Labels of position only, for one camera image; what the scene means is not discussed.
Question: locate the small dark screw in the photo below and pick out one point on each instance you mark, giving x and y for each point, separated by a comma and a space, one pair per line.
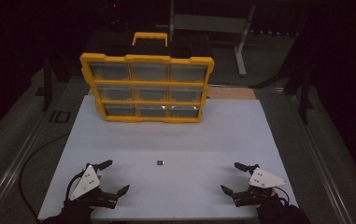
160, 162

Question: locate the person's left hand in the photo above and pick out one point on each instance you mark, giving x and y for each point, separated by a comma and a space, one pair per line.
78, 206

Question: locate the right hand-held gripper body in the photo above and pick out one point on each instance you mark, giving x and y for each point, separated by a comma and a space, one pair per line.
264, 180

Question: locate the yellow black drawer organizer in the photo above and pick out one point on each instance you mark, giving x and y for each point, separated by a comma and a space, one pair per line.
147, 58

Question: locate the set of clear plastic drawers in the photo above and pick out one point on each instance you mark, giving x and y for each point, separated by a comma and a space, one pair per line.
111, 72

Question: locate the grey metal stand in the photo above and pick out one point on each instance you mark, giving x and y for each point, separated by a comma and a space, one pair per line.
211, 23

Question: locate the black tripod stand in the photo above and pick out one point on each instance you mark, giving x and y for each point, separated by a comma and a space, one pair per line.
303, 90

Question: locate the aluminium rail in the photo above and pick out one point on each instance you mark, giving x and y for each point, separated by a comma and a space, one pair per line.
319, 161
17, 161

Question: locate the slim black stand post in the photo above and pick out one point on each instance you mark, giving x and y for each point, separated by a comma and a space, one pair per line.
47, 84

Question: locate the person's right hand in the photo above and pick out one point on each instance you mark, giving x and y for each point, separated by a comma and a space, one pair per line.
269, 200

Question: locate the clear pulled-out organizer drawer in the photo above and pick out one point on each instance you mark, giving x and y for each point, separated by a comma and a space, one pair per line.
151, 111

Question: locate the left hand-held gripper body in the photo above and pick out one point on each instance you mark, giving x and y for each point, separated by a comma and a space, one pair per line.
87, 184

